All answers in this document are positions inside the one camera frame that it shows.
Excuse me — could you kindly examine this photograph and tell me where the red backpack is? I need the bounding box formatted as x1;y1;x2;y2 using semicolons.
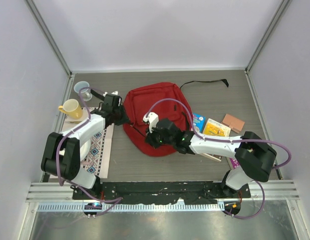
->
90;78;230;158

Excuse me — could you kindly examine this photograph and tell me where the yellow paperback book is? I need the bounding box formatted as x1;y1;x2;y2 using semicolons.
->
202;118;231;162

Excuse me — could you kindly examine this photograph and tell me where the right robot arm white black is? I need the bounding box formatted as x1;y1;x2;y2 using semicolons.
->
143;117;277;198

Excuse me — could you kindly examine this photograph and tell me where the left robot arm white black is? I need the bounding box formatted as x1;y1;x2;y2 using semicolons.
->
41;92;129;200

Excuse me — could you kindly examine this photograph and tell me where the light blue cup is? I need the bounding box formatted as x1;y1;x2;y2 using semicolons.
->
74;81;92;102

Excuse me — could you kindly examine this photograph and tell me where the blue comic book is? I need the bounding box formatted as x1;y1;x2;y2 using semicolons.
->
193;113;206;133

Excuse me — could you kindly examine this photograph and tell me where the yellow mug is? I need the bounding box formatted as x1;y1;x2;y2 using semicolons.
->
58;99;83;120

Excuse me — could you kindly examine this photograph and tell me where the white paper plate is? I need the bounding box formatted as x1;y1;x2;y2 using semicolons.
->
61;122;91;161

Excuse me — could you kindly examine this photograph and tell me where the patterned placemat cloth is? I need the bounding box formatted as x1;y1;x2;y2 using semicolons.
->
50;106;116;179

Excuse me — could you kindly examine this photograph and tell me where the purple treehouse book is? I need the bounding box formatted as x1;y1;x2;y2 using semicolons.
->
226;157;240;170

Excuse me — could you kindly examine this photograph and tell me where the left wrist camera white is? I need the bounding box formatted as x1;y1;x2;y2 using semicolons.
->
103;91;119;97

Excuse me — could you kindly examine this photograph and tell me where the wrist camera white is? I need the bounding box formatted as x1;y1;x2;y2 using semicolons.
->
103;91;119;97
143;112;159;133

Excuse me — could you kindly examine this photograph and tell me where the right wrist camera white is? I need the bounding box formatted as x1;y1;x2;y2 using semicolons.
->
143;112;159;133

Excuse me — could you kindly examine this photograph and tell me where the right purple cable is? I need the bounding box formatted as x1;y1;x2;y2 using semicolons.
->
144;97;293;221

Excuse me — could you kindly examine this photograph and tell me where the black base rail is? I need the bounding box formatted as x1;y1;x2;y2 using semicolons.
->
87;181;251;205

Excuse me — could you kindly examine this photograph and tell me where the white cable duct strip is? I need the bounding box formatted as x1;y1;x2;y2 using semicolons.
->
37;201;224;213

